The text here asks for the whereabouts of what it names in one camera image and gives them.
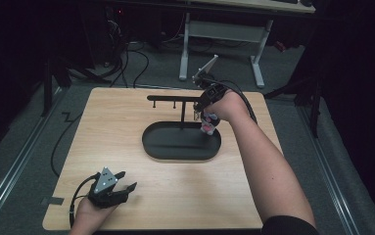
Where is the grey desk frame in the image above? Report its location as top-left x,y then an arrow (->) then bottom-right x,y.
177,0 -> 317,90

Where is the left hand-held gripper cable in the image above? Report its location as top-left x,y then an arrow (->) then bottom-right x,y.
69,172 -> 102,229

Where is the grey tape strip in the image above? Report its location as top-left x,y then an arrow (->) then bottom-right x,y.
40,196 -> 66,207

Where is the black and white plush keychain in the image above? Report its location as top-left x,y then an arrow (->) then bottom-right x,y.
200,111 -> 222,137

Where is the bundle of black cables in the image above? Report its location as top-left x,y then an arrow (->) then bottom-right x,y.
105,6 -> 151,89

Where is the hand-held gripper cable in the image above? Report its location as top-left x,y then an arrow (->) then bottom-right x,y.
202,76 -> 258,125
69,172 -> 102,229

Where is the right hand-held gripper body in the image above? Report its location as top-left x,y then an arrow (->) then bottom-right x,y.
191,54 -> 229,105

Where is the metal floor rail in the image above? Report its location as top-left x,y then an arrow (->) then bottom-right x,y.
297,105 -> 361,235
0,87 -> 66,229

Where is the dark metal stand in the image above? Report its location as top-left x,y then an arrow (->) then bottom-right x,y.
40,48 -> 113,118
262,65 -> 327,139

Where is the person's left hand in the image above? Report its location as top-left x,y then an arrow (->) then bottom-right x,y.
71,195 -> 119,235

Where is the black key rack with tray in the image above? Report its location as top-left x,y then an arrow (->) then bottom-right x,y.
141,94 -> 223,162

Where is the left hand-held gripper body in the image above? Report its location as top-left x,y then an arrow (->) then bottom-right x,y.
87,166 -> 131,210

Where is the right hand-held gripper cable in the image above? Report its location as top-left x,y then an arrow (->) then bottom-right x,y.
202,76 -> 258,125

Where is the small red object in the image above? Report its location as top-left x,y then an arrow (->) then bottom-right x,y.
273,40 -> 288,53

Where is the person's right hand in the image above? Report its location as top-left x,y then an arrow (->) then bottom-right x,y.
204,90 -> 251,123

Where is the black floor cable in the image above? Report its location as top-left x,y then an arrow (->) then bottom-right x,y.
50,111 -> 84,179

